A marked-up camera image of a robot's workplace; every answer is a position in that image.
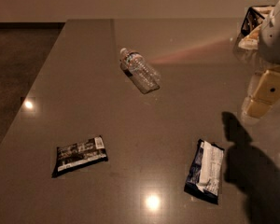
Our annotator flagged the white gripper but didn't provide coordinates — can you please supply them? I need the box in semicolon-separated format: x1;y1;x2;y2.
238;0;280;119

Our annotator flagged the clear plastic water bottle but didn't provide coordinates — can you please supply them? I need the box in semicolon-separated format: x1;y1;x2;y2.
120;48;161;94

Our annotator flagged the blue and white snack packet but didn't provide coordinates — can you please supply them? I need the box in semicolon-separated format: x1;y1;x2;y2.
184;139;224;204

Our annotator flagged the black snack packet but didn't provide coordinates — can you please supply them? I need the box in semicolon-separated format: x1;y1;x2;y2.
51;136;108;178

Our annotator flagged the black wire basket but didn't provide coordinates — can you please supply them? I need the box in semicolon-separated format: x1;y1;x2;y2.
241;6;273;36

